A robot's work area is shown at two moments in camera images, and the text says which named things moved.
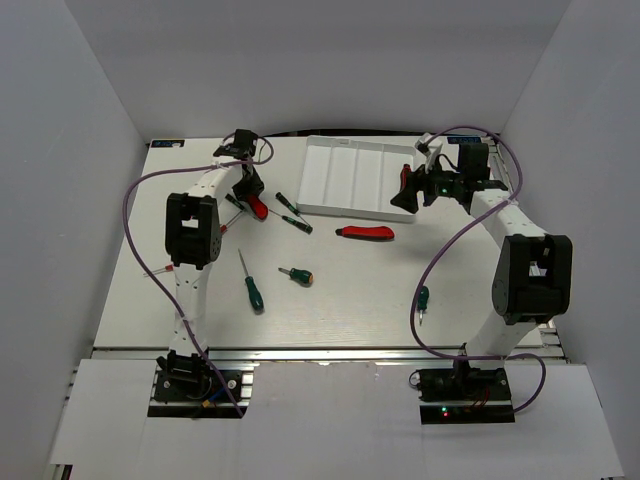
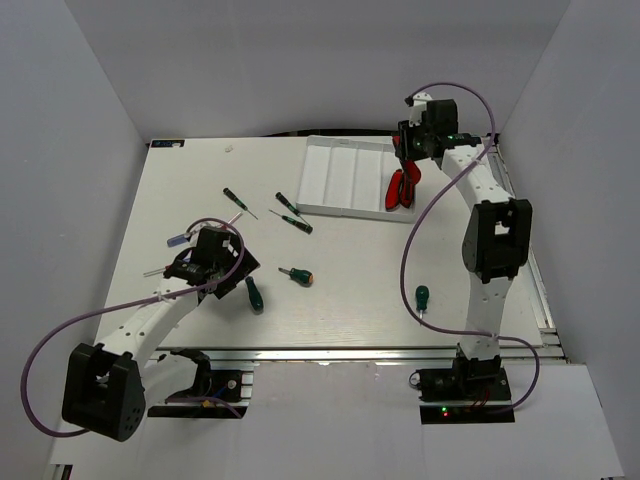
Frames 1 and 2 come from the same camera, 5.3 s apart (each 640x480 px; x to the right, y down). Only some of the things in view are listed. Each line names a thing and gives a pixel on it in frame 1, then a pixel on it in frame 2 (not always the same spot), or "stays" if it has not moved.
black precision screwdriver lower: [304, 227] stays
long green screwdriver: [253, 289] stays
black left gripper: [256, 186] → [248, 265]
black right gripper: [414, 182] → [404, 133]
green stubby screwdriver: [422, 301] stays
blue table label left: [167, 143] stays
